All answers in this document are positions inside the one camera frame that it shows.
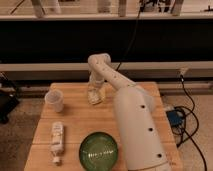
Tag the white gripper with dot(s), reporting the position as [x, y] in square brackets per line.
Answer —
[96, 83]

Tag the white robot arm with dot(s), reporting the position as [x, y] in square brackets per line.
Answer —
[133, 108]

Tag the green ceramic bowl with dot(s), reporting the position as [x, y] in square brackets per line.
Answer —
[98, 152]

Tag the clear plastic cup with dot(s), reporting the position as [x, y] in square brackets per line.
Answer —
[54, 99]

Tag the white plastic bottle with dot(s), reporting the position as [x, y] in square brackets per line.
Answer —
[57, 142]

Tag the blue power box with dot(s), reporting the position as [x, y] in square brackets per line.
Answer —
[175, 118]

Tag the black equipment at left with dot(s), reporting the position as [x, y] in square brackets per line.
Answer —
[8, 101]

